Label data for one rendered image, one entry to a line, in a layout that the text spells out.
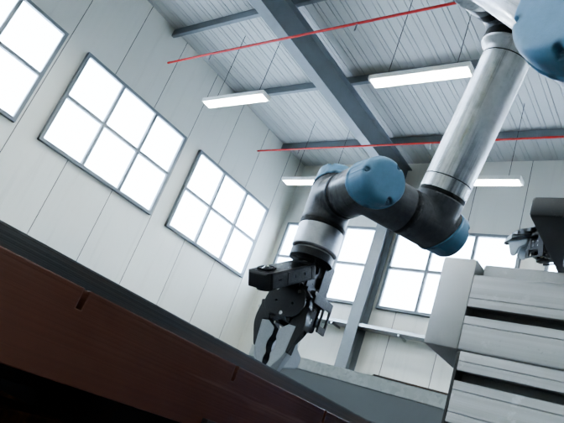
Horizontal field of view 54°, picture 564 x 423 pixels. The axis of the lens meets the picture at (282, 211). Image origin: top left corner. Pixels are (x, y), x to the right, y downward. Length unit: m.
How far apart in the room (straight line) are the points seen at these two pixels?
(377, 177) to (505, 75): 0.28
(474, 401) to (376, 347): 10.82
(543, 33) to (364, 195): 0.34
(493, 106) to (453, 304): 0.45
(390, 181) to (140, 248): 10.28
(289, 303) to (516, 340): 0.40
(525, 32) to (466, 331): 0.28
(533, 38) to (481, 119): 0.36
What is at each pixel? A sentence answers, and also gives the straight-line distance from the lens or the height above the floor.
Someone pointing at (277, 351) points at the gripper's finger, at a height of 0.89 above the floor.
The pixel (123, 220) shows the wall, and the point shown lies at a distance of 10.73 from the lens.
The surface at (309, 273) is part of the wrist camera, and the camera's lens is 0.85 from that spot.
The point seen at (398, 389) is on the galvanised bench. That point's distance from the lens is 1.82.
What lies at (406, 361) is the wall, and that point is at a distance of 11.00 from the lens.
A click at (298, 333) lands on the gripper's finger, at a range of 0.82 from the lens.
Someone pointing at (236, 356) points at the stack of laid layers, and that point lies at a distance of 0.59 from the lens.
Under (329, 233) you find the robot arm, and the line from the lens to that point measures 0.87.
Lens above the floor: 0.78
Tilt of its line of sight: 21 degrees up
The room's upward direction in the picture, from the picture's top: 21 degrees clockwise
